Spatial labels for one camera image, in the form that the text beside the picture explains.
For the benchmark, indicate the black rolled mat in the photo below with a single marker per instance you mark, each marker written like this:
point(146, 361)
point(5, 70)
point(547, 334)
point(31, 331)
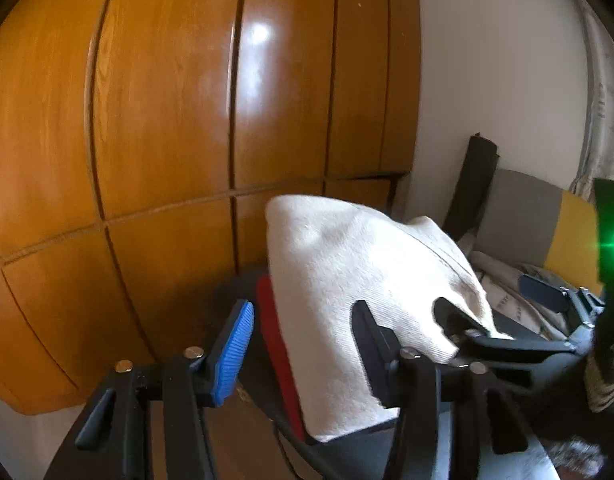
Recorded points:
point(474, 175)

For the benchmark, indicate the beige knit sweater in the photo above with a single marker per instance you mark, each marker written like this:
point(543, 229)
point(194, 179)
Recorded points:
point(337, 270)

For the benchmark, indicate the grey yellow blue sofa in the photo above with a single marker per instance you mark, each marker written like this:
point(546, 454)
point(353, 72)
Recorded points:
point(522, 210)

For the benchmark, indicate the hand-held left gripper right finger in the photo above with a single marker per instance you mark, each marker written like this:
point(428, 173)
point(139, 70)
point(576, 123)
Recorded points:
point(374, 355)

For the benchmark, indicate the person's right forearm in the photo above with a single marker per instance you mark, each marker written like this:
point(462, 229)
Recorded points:
point(602, 390)

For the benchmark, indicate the red folded cloth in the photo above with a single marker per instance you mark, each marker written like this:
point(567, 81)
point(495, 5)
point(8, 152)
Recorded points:
point(282, 355)

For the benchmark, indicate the pink patterned curtain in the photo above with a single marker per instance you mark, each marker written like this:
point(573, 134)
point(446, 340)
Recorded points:
point(602, 110)

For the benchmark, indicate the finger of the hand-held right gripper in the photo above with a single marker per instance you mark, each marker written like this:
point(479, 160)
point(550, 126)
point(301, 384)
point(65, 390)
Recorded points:
point(542, 291)
point(457, 317)

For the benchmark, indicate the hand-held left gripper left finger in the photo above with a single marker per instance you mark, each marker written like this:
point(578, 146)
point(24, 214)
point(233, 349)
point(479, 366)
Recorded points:
point(232, 355)

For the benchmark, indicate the wooden wardrobe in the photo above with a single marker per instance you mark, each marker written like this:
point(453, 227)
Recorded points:
point(162, 110)

